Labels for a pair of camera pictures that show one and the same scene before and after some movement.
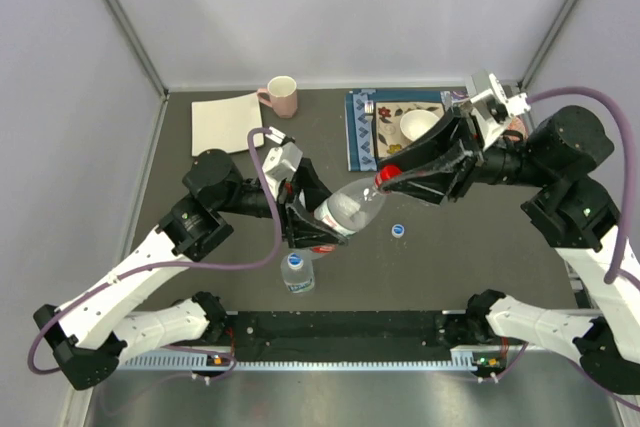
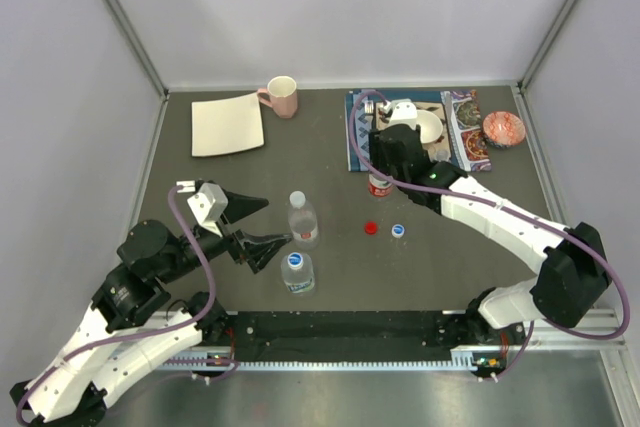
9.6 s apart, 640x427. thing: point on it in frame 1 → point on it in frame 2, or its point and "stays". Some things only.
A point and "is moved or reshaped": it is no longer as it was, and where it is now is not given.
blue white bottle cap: [398, 230] stays
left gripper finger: [304, 232] → [258, 249]
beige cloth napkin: [225, 124] stays
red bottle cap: [389, 171] is moved or reshaped
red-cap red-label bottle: [358, 203] is moved or reshaped
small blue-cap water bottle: [298, 273] stays
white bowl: [415, 122] stays
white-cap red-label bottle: [322, 249] is moved or reshaped
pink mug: [281, 95] stays
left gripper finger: [314, 187] → [240, 205]
